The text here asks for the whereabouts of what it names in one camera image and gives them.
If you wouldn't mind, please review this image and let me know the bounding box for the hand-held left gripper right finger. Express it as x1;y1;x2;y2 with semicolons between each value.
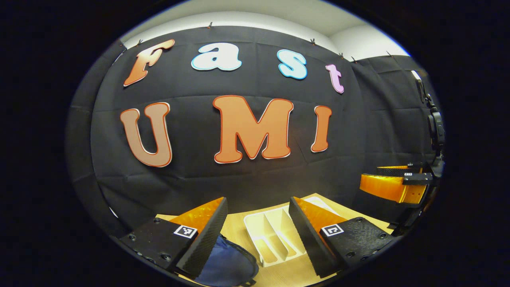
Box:
289;196;395;279

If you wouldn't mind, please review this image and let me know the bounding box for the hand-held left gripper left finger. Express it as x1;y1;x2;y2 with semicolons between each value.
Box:
120;197;228;279

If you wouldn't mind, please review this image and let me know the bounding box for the blue schoolbag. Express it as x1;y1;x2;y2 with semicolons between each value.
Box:
195;234;259;287

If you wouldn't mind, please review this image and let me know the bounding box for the white bookshelf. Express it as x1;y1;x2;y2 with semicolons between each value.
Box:
243;196;339;267

